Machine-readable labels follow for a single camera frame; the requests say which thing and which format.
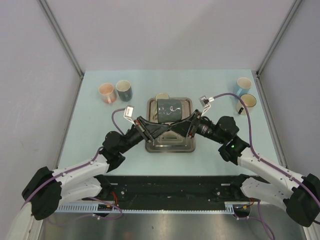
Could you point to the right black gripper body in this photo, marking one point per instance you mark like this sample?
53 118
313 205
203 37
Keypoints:
194 124

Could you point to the green mug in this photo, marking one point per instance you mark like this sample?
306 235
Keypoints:
159 96

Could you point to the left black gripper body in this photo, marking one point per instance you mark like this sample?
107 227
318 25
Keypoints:
143 130

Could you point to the light blue mug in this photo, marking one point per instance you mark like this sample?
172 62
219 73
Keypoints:
243 85

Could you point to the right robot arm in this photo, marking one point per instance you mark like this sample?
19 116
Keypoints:
301 193

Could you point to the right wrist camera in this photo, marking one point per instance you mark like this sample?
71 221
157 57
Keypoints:
205 102

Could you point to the left aluminium frame post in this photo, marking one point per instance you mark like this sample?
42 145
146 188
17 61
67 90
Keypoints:
49 14

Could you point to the aluminium frame post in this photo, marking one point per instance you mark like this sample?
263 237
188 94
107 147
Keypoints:
279 35
49 14

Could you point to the pink mug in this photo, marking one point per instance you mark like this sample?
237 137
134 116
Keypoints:
107 93

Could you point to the steel tray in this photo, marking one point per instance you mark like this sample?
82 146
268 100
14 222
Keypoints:
170 142

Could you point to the white cable duct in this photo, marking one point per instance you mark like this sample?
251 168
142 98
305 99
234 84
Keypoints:
93 207

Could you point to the dark teal mug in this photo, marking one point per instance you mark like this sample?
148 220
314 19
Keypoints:
124 90

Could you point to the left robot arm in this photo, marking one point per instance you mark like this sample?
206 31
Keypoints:
49 189

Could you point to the right aluminium frame post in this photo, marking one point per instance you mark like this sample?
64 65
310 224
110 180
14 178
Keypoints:
279 35

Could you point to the black mug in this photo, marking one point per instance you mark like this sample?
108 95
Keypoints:
169 110

